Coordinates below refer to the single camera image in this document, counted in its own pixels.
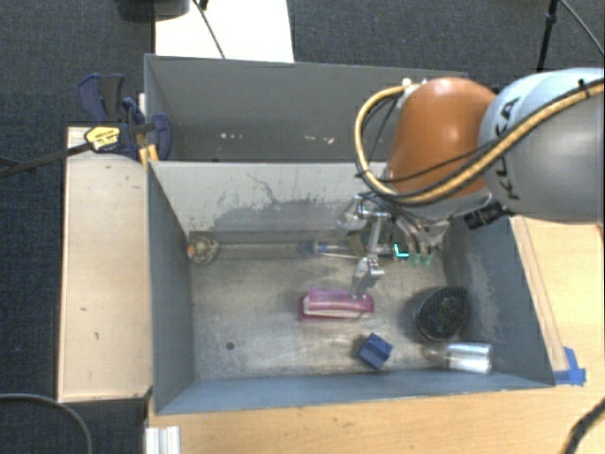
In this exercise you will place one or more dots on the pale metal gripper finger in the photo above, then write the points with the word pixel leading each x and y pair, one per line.
pixel 363 277

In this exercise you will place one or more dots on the grey-brown round ball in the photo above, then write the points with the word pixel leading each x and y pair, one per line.
pixel 203 249

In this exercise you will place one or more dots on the pale wood board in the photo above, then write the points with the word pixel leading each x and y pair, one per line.
pixel 106 272

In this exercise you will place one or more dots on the grey metal bin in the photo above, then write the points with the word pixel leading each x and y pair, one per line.
pixel 264 310

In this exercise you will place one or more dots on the black cylinder on white bracket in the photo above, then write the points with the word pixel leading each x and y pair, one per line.
pixel 483 215

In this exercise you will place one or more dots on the small blue block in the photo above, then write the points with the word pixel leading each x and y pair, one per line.
pixel 375 350

